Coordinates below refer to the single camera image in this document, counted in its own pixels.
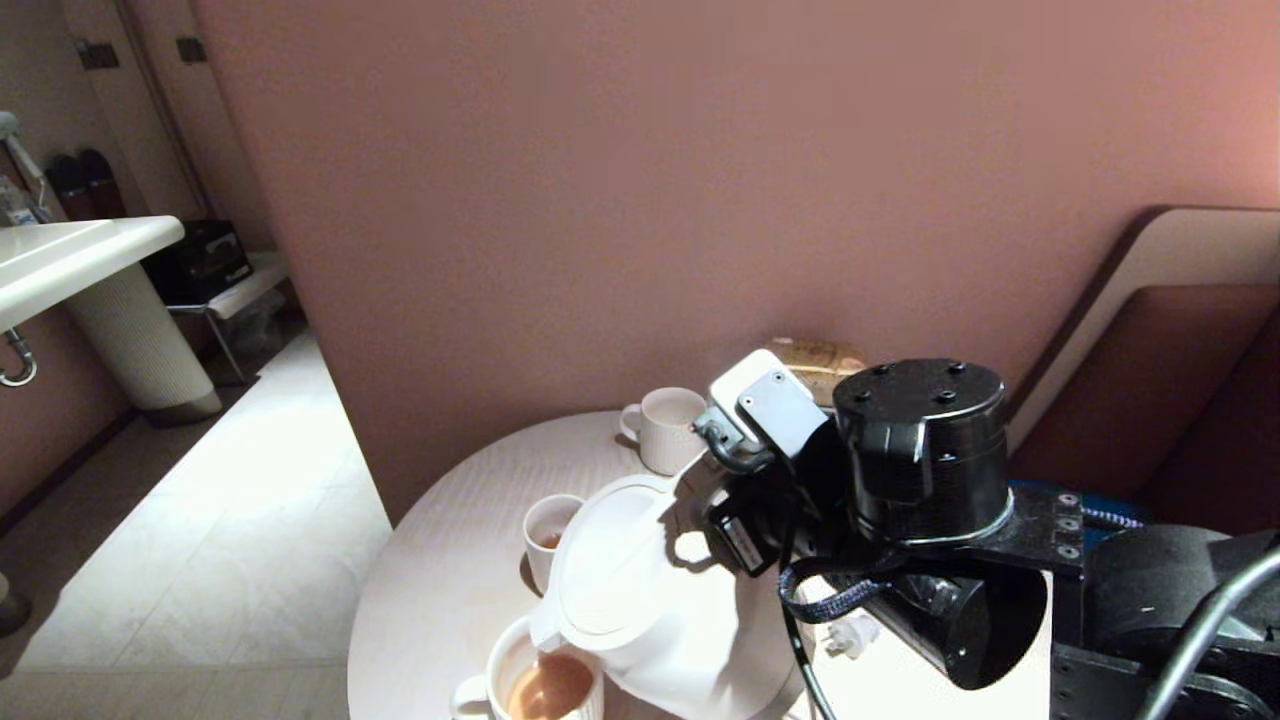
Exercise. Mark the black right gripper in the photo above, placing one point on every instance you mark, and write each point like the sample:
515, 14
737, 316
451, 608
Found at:
790, 510

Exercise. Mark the white electric kettle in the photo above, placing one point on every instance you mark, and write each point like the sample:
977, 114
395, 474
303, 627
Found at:
650, 600

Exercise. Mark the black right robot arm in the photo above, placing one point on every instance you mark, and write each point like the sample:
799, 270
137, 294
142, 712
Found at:
930, 460

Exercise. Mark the white kettle power plug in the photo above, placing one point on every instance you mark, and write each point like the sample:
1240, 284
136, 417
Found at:
848, 635

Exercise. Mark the small white ribbed mug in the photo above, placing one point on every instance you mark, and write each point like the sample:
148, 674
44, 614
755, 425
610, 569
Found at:
665, 435

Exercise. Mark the gold foil packet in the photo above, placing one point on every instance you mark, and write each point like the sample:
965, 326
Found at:
815, 360

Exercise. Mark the blue cushion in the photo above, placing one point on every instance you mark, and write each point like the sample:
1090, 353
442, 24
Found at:
1095, 500

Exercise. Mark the large white ribbed mug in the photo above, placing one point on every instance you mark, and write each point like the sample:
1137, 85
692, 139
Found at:
510, 660

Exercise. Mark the beige brown-edged panel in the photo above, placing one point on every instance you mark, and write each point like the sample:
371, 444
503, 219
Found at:
1180, 250

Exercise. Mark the white metal-legged shelf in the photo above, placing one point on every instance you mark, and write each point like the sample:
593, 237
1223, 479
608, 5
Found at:
255, 285

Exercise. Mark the black box appliance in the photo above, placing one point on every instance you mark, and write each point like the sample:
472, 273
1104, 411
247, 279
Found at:
200, 262

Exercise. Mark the dark bottle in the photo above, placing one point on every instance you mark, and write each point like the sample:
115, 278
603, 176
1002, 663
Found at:
72, 192
105, 188

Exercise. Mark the white sink basin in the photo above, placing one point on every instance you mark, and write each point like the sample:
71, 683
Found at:
70, 260

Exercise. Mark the chrome drain pipe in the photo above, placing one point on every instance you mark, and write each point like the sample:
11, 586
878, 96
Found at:
22, 372

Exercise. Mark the chrome faucet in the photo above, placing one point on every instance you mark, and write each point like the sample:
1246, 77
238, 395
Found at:
25, 165

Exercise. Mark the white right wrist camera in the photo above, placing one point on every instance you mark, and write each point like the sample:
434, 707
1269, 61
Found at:
765, 405

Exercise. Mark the dark wall bracket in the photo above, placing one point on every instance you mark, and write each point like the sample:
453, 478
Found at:
191, 49
100, 54

